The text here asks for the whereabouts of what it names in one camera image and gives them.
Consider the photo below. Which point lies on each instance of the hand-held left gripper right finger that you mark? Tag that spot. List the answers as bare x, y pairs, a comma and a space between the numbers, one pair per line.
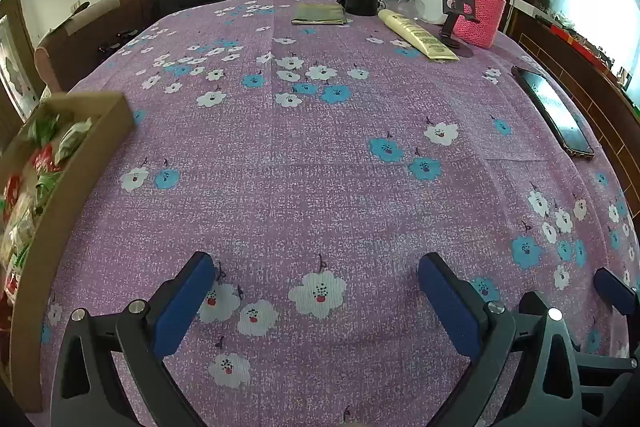
450, 307

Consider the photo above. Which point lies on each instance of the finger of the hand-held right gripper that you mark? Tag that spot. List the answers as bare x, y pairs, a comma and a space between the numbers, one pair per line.
616, 291
607, 374

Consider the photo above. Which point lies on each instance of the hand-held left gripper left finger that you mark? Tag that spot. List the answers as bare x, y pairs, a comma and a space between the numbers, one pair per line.
182, 307

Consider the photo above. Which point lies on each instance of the brown cardboard box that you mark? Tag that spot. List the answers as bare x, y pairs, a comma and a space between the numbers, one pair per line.
75, 187

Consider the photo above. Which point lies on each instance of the pile of snack packets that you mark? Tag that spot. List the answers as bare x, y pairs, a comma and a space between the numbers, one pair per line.
45, 157

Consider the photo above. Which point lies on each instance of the black smartphone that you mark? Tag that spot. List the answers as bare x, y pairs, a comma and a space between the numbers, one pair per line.
552, 109

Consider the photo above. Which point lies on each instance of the purple floral tablecloth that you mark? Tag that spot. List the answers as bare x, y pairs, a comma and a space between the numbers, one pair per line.
320, 157

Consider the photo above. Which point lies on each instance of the cream yellow tube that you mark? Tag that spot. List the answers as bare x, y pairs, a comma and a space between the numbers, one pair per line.
417, 36

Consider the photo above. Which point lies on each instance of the dark item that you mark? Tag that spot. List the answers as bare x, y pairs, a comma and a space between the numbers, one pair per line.
117, 41

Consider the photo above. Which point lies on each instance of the brown armchair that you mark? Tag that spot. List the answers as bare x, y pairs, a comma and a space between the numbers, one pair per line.
100, 22

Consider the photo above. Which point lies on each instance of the wooden glass door cabinet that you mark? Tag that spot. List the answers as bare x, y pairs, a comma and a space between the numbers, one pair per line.
15, 57

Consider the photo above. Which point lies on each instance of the grey-green pouch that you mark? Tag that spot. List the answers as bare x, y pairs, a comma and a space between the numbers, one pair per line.
319, 14

